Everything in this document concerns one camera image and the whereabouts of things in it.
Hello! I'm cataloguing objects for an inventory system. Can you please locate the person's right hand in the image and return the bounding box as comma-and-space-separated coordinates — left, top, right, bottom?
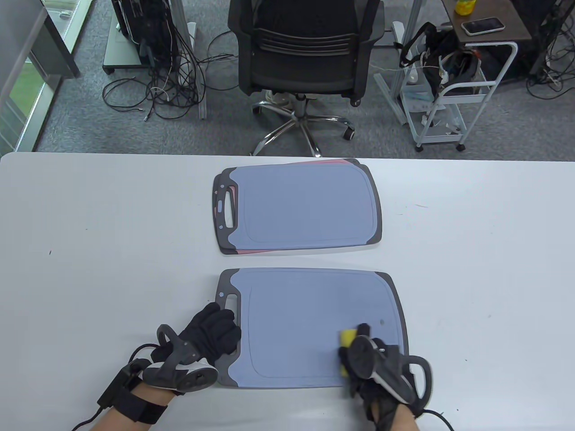
338, 323, 427, 431

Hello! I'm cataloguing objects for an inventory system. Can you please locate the person's left hand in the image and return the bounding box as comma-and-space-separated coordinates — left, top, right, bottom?
150, 302, 242, 369

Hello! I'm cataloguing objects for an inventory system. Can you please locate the yellow sponge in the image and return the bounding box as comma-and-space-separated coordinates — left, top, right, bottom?
338, 329, 359, 378

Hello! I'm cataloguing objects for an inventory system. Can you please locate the blue cutting board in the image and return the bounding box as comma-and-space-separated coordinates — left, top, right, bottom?
212, 163, 383, 255
215, 268, 409, 390

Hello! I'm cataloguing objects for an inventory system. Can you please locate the pink cutting board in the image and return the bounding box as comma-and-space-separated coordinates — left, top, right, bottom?
220, 158, 362, 256

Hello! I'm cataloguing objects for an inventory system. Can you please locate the person's right forearm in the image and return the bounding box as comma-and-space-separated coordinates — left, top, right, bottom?
377, 402, 423, 431

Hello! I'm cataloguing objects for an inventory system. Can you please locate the grey right hand controller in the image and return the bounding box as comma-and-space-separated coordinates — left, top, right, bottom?
348, 336, 434, 407

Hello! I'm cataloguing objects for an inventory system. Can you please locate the grey hand controller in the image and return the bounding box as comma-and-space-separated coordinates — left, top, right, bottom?
143, 324, 219, 392
348, 336, 434, 407

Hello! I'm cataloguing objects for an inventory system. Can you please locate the grey left hand controller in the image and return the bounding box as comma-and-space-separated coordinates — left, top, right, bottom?
143, 324, 219, 392

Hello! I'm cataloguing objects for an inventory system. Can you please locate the silver metal desk leg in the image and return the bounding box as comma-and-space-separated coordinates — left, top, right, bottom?
373, 0, 425, 125

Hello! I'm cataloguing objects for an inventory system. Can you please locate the blue packet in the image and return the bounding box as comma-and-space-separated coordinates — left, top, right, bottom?
401, 85, 435, 103

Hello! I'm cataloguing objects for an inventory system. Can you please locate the black office chair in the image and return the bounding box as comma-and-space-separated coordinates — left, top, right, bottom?
227, 0, 385, 158

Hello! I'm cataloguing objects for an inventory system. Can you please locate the black bag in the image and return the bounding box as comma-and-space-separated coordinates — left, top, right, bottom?
399, 22, 483, 97

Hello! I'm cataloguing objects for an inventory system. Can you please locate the glass window panel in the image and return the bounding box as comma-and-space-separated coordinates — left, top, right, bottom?
0, 49, 63, 153

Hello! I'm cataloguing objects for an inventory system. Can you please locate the black computer tower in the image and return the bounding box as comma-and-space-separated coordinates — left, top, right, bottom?
111, 0, 180, 68

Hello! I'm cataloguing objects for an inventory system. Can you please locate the white desk leg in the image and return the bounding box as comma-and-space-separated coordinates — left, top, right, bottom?
171, 0, 207, 119

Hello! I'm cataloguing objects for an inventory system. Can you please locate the white cart with brown top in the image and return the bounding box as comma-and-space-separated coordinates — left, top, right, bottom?
399, 0, 533, 152

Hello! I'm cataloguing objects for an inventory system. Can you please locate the white smartphone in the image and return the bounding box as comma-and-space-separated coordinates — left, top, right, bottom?
460, 17, 506, 36

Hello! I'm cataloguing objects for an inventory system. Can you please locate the black left wrist camera strap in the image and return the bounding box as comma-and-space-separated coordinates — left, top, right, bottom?
97, 358, 169, 425

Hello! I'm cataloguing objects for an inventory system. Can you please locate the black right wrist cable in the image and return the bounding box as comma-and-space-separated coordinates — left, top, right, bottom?
422, 409, 454, 431

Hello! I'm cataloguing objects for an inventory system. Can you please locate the black floor cable bundle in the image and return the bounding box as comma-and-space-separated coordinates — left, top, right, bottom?
526, 0, 575, 99
102, 27, 239, 122

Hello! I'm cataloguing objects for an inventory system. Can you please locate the grey metal base plate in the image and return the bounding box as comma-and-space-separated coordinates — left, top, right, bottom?
102, 18, 144, 75

